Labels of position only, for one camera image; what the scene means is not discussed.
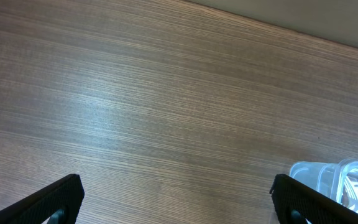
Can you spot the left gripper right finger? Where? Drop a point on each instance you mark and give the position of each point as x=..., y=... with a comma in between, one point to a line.
x=295, y=203

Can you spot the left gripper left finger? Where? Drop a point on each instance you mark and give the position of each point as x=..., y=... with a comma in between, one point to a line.
x=58, y=202

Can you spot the left clear plastic container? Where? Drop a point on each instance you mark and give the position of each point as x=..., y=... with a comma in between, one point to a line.
x=318, y=176

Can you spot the clear plastic container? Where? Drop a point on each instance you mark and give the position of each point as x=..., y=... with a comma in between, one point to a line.
x=318, y=176
x=345, y=184

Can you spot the right clear plastic container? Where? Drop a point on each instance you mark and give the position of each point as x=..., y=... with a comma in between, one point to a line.
x=345, y=184

